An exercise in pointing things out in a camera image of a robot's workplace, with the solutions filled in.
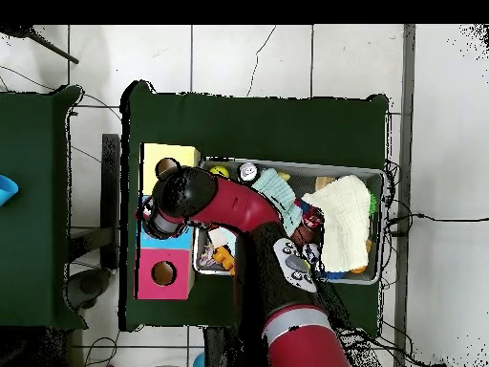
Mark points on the mint green cloth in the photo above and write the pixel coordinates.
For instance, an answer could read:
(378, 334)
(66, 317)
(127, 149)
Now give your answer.
(275, 187)

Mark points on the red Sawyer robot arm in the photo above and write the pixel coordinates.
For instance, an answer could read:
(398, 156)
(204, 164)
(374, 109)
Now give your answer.
(240, 206)

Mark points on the shallow mesh bin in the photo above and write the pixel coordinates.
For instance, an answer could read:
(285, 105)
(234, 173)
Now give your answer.
(301, 174)

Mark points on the wooden box with three holes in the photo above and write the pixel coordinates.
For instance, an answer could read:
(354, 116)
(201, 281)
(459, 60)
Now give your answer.
(179, 260)

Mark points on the silver drink can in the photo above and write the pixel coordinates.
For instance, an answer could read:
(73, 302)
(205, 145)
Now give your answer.
(247, 172)

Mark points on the yellow ball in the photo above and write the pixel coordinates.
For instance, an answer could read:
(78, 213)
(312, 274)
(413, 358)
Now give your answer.
(220, 171)

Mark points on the orange toy building block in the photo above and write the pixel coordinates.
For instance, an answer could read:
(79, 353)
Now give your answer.
(225, 258)

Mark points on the crushed red can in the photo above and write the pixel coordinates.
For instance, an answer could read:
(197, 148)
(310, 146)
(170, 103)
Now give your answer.
(313, 218)

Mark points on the dark green table cloth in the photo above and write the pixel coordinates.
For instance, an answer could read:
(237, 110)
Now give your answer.
(267, 126)
(26, 153)

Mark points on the cream cloth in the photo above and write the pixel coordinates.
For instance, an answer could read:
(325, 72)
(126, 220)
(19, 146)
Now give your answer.
(344, 221)

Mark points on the light blue round object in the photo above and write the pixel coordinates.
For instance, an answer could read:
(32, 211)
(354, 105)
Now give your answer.
(199, 362)

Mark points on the blue plastic cup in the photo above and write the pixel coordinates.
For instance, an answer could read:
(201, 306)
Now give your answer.
(7, 191)

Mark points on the black rod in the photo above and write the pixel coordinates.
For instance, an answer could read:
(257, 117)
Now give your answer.
(57, 51)

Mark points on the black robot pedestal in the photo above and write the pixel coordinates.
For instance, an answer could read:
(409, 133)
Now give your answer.
(219, 349)

